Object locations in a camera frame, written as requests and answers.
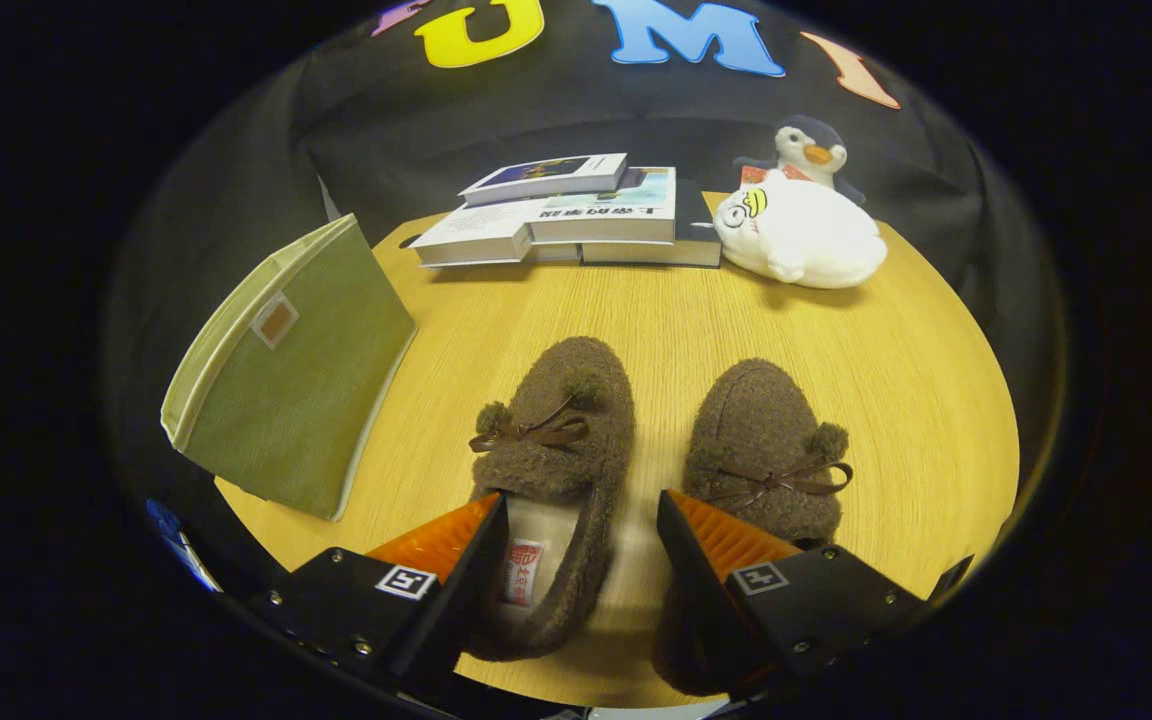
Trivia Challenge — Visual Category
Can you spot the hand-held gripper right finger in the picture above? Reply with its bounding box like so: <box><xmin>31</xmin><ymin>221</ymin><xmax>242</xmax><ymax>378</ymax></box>
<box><xmin>656</xmin><ymin>488</ymin><xmax>932</xmax><ymax>701</ymax></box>

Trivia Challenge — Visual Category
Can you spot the book with dark blue cover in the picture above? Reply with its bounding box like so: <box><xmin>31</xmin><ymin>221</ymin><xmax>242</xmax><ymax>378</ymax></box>
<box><xmin>458</xmin><ymin>152</ymin><xmax>629</xmax><ymax>208</ymax></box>

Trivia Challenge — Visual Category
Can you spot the green fabric storage box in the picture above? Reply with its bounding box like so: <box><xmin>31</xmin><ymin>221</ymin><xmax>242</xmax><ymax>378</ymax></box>
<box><xmin>160</xmin><ymin>213</ymin><xmax>419</xmax><ymax>523</ymax></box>

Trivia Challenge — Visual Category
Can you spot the white plush toy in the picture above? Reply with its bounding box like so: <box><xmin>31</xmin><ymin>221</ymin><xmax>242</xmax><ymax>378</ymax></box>
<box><xmin>713</xmin><ymin>178</ymin><xmax>889</xmax><ymax>291</ymax></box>

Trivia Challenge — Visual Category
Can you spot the penguin plush toy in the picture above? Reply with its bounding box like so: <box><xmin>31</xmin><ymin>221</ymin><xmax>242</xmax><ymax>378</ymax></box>
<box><xmin>733</xmin><ymin>114</ymin><xmax>867</xmax><ymax>206</ymax></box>

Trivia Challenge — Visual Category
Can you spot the brown fuzzy slipper shoe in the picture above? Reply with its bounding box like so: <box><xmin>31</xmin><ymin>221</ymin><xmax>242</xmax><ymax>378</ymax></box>
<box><xmin>651</xmin><ymin>358</ymin><xmax>854</xmax><ymax>698</ymax></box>
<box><xmin>468</xmin><ymin>336</ymin><xmax>637</xmax><ymax>663</ymax></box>

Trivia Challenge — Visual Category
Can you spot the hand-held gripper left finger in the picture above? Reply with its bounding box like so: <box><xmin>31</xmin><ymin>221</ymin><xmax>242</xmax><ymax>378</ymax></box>
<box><xmin>246</xmin><ymin>490</ymin><xmax>510</xmax><ymax>701</ymax></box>

